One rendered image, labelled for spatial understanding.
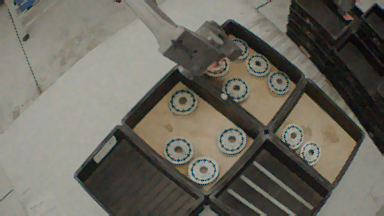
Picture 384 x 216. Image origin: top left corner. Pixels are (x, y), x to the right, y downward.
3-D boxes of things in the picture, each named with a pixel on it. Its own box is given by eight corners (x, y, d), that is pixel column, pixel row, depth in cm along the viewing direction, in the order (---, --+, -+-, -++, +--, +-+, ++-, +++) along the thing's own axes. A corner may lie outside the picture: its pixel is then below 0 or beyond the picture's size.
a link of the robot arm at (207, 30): (206, 32, 92) (174, 67, 95) (226, 48, 93) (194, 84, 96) (210, 15, 133) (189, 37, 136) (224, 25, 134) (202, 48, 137)
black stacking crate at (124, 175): (81, 183, 147) (72, 176, 136) (124, 135, 155) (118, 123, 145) (153, 249, 134) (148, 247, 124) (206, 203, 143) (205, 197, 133)
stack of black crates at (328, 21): (283, 34, 252) (289, -5, 212) (306, 18, 259) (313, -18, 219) (322, 76, 238) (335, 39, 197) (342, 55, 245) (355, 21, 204)
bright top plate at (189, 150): (157, 150, 148) (157, 149, 147) (178, 131, 150) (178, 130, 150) (178, 169, 144) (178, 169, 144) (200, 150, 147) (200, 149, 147)
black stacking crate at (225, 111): (125, 135, 155) (119, 122, 145) (179, 79, 164) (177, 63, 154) (206, 202, 143) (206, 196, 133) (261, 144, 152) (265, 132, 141)
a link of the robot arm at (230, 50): (210, 18, 130) (192, 36, 132) (235, 40, 126) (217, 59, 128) (224, 26, 140) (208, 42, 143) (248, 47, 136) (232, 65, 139)
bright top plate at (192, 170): (182, 169, 144) (182, 169, 144) (205, 151, 147) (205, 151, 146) (201, 189, 141) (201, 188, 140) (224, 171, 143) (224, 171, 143)
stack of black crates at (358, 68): (323, 76, 238) (332, 49, 207) (343, 55, 245) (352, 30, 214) (356, 118, 224) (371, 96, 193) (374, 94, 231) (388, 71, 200)
